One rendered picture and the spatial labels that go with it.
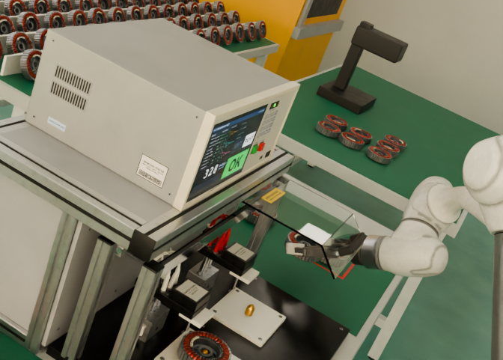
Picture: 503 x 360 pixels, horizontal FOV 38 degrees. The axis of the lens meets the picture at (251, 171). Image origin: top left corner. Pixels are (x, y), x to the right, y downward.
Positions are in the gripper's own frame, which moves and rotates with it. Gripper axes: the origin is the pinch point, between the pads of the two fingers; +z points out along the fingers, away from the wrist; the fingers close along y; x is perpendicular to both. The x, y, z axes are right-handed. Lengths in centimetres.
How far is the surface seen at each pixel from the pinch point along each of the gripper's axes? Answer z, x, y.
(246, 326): -9.2, -13.3, -36.0
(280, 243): 16.0, -1.9, 8.7
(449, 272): 70, -55, 232
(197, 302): -17, -2, -59
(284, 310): -7.1, -13.3, -19.1
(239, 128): -25, 33, -54
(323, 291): -3.4, -13.2, 3.4
